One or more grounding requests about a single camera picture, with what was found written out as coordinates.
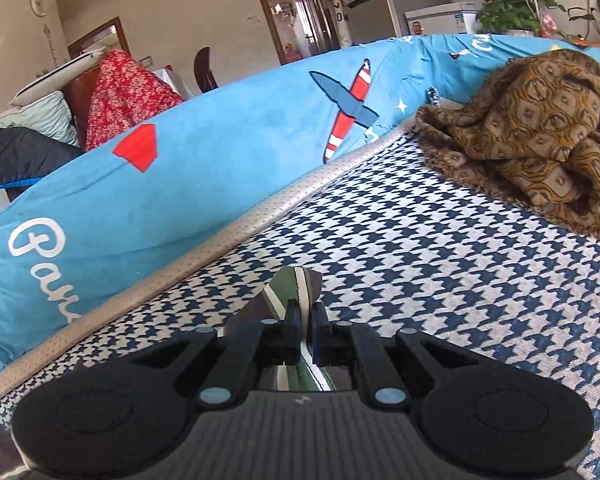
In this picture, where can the brown wooden chair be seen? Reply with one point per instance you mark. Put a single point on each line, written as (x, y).
(77, 100)

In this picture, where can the brown patterned cloth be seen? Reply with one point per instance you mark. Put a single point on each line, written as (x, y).
(530, 120)

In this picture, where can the green brown striped t-shirt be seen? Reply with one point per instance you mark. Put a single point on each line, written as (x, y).
(290, 285)

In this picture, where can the blue printed sofa cover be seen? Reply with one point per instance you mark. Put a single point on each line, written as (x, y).
(205, 160)

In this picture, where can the red floral cloth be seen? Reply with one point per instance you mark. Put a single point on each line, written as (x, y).
(125, 100)

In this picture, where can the houndstooth sofa mat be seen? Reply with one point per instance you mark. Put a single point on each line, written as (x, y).
(455, 270)

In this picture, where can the white round wall fixture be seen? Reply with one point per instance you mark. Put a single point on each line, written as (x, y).
(39, 5)

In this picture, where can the dark navy jacket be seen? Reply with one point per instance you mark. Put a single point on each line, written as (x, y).
(20, 155)

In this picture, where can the wooden door frame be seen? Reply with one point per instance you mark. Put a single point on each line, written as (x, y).
(262, 15)
(122, 35)

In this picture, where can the black chair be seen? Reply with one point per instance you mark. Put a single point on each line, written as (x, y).
(202, 67)

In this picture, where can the light green pillow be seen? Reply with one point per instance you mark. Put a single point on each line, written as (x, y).
(40, 117)

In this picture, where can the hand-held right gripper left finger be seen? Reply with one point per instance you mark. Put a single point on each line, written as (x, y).
(291, 330)

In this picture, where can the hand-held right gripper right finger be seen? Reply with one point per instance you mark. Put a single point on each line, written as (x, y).
(322, 332)

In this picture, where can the white chest freezer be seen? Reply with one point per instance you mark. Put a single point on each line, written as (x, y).
(440, 17)

